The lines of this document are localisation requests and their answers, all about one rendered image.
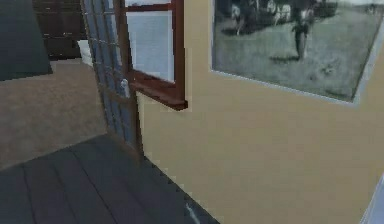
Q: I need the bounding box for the brown framed window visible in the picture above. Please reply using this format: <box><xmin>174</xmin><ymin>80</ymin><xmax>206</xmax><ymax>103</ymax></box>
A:
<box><xmin>113</xmin><ymin>0</ymin><xmax>189</xmax><ymax>112</ymax></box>

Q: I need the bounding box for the glass paned room door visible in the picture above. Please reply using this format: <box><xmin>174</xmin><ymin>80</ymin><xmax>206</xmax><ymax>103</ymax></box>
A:
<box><xmin>79</xmin><ymin>0</ymin><xmax>145</xmax><ymax>158</ymax></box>

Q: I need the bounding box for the dark brown chest of drawers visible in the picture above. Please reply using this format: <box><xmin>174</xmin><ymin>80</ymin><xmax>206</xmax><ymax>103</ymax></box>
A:
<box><xmin>31</xmin><ymin>0</ymin><xmax>88</xmax><ymax>62</ymax></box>

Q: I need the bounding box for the silver door handle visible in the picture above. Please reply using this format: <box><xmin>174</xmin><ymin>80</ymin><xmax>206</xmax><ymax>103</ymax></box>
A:
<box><xmin>119</xmin><ymin>78</ymin><xmax>131</xmax><ymax>99</ymax></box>

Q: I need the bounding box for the grey framed wall picture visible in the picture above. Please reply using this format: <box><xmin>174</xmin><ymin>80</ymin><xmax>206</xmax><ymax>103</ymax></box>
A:
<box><xmin>209</xmin><ymin>0</ymin><xmax>384</xmax><ymax>108</ymax></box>

